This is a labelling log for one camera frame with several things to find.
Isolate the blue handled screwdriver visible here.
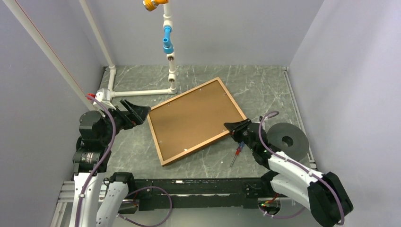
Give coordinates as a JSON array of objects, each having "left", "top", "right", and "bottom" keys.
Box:
[{"left": 229, "top": 141, "right": 245, "bottom": 167}]

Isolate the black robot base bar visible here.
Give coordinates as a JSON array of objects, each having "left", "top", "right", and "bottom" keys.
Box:
[{"left": 119, "top": 178, "right": 285, "bottom": 214}]

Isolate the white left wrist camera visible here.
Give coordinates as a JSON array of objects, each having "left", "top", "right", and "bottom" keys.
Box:
[{"left": 87, "top": 88, "right": 114, "bottom": 109}]

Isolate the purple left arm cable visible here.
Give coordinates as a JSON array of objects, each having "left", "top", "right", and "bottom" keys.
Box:
[{"left": 73, "top": 94, "right": 173, "bottom": 227}]

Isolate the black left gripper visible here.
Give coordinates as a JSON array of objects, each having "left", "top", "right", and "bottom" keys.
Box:
[{"left": 100, "top": 98, "right": 150, "bottom": 144}]

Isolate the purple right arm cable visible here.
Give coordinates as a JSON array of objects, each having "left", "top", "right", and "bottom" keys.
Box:
[{"left": 258, "top": 111, "right": 345, "bottom": 226}]

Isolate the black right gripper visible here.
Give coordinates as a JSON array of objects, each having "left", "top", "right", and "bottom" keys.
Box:
[{"left": 225, "top": 119, "right": 256, "bottom": 152}]

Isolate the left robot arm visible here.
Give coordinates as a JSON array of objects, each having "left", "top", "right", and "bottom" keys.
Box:
[{"left": 70, "top": 96, "right": 167, "bottom": 227}]

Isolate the orange pipe cap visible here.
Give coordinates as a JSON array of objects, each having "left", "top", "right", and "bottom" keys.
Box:
[{"left": 143, "top": 0, "right": 169, "bottom": 11}]

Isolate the wooden picture frame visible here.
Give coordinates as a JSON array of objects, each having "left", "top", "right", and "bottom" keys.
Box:
[{"left": 148, "top": 78, "right": 246, "bottom": 166}]

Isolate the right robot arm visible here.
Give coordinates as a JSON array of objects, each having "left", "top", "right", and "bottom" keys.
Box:
[{"left": 224, "top": 119, "right": 354, "bottom": 227}]

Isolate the blue pipe elbow fitting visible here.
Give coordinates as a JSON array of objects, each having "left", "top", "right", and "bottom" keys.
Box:
[{"left": 163, "top": 26, "right": 174, "bottom": 54}]

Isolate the dark grey round disc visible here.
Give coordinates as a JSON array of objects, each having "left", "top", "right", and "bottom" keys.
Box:
[{"left": 266, "top": 122, "right": 309, "bottom": 161}]

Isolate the white pvc pipe structure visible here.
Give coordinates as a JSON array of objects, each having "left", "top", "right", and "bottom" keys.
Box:
[{"left": 1, "top": 0, "right": 179, "bottom": 114}]

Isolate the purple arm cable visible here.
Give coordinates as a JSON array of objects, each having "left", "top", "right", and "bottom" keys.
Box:
[
  {"left": 73, "top": 94, "right": 173, "bottom": 227},
  {"left": 258, "top": 111, "right": 345, "bottom": 226}
]

